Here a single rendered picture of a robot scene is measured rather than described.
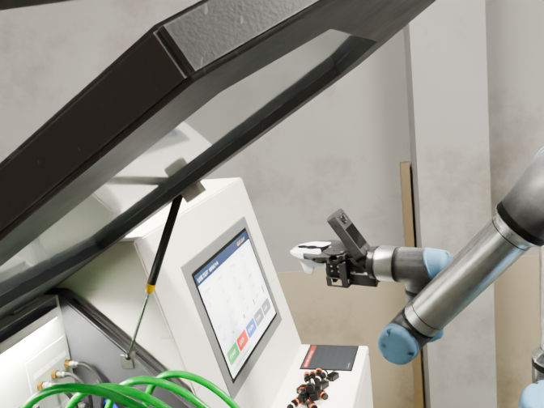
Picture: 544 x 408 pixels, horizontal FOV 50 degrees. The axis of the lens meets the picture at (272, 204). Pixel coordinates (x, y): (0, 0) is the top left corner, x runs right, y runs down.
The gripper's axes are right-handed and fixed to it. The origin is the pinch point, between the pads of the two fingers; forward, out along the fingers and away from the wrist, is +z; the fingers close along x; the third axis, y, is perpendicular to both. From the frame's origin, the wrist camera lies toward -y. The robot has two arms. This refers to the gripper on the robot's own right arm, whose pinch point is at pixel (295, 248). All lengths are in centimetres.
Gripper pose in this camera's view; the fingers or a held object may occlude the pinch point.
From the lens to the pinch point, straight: 137.2
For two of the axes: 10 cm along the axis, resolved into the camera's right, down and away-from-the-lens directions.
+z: -8.4, -0.2, 5.4
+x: 5.1, -3.7, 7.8
